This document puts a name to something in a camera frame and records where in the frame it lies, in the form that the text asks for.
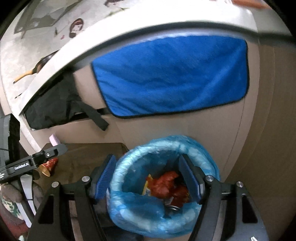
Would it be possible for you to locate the red trash in bin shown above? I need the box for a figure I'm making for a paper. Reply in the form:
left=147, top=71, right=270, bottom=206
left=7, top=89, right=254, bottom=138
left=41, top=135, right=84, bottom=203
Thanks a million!
left=142, top=171, right=191, bottom=208

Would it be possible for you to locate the blue lined trash bin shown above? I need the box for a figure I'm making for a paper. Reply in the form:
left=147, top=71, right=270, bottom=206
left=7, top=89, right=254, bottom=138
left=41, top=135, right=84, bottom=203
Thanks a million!
left=107, top=136, right=220, bottom=238

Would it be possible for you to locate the red cone snack wrapper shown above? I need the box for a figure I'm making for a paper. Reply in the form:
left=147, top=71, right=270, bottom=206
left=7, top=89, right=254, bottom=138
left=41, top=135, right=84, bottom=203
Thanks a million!
left=39, top=158, right=58, bottom=177

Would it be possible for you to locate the black cloth bag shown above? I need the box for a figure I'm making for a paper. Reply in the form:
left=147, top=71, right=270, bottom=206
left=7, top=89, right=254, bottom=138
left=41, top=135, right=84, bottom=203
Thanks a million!
left=24, top=72, right=109, bottom=131

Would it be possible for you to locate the blue towel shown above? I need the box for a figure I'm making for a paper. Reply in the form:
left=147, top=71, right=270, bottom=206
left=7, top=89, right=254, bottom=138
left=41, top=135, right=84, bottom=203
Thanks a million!
left=91, top=36, right=249, bottom=118

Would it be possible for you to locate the black wok with wooden handle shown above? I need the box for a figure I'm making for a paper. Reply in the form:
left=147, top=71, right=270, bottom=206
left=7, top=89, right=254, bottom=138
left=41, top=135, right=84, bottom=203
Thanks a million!
left=13, top=50, right=58, bottom=84

